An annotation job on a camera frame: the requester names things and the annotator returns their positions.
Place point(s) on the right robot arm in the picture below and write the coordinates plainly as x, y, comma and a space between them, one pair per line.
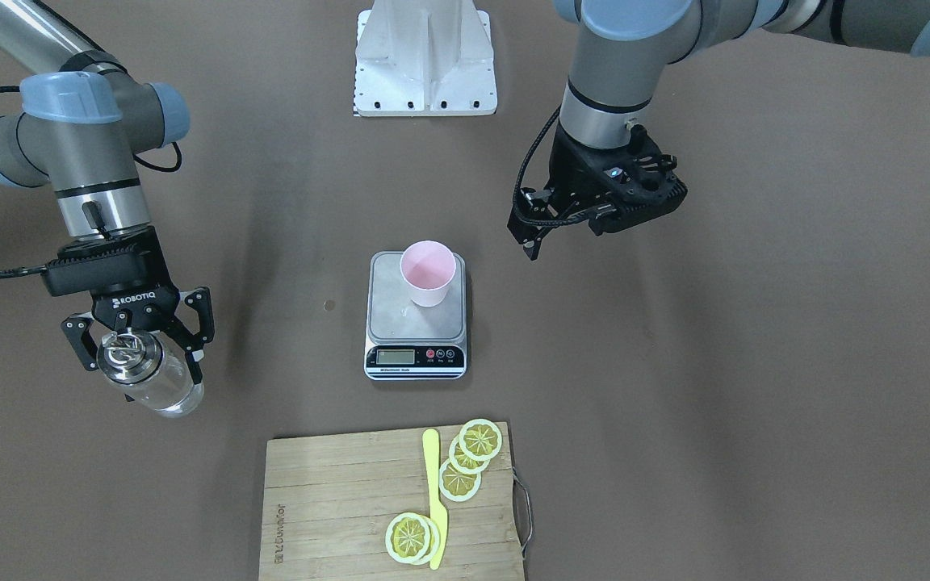
83, 125

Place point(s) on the lemon slice lower of stack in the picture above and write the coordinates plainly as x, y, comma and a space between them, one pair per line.
456, 485

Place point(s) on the lemon slice middle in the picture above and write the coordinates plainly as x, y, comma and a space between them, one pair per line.
461, 462

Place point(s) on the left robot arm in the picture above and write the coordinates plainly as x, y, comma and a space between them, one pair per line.
624, 46

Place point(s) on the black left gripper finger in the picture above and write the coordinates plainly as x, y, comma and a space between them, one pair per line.
529, 229

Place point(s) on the glass sauce bottle steel cap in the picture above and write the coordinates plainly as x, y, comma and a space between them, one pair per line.
144, 369

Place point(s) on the lemon slice under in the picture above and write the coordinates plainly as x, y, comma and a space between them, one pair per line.
435, 543

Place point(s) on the yellow plastic knife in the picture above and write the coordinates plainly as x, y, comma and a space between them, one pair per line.
432, 452

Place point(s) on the lemon slice front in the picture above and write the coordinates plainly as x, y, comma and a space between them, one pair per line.
407, 538

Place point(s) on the pink plastic cup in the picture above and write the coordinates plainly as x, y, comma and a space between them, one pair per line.
428, 268

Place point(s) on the silver kitchen scale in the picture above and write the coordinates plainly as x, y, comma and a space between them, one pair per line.
404, 341

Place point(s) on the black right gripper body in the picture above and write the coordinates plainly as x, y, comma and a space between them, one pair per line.
139, 302

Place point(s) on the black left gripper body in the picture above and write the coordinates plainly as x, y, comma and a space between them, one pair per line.
571, 172

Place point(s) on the bamboo cutting board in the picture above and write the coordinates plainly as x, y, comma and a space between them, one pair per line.
327, 501

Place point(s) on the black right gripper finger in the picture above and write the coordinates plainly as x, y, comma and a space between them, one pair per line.
192, 343
77, 329

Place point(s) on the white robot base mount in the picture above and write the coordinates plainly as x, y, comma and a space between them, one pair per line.
424, 58

